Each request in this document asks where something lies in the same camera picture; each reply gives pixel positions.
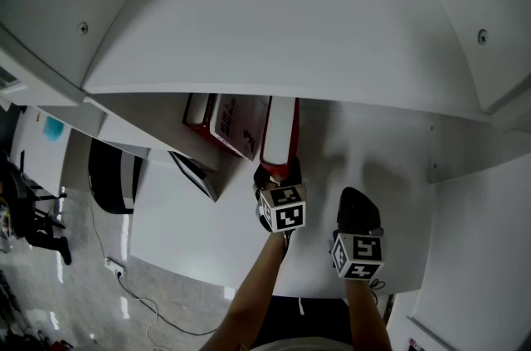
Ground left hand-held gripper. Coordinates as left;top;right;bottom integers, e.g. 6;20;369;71
253;157;308;235

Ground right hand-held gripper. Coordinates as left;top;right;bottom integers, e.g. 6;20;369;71
329;186;388;282

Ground red hardcover book gold print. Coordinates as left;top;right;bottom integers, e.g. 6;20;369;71
258;95;301;178

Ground person's right forearm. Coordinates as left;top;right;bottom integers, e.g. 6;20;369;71
343;278;393;351

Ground person's left forearm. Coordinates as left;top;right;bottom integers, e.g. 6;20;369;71
200;231;292;351

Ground white paperback book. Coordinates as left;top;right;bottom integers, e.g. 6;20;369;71
208;93;271;163

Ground white desk with hutch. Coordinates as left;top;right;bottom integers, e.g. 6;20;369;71
0;0;531;299

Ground dark red book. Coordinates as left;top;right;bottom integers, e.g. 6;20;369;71
183;92;219;133

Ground black framed picture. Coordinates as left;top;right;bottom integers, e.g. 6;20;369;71
167;149;222;203

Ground person's dark trousers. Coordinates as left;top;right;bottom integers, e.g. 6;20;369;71
251;295;354;347

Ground tall white cabinet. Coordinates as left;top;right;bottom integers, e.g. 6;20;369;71
384;153;531;351

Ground person's beige shirt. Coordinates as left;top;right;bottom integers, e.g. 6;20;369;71
247;336;358;351

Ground black round-backed chair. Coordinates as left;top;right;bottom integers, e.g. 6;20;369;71
87;138;144;215

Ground white power strip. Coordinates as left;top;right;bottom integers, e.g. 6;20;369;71
104;256;127;276

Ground teal fluffy object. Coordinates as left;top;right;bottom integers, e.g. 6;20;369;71
42;115;67;143

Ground black metal chair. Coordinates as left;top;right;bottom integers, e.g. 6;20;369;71
7;152;68;230

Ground black cable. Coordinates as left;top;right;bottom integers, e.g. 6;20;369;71
117;274;219;336

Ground thick white cable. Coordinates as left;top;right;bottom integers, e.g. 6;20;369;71
144;299;161;351

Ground thin white cable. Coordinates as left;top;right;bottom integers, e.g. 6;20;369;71
88;195;110;261

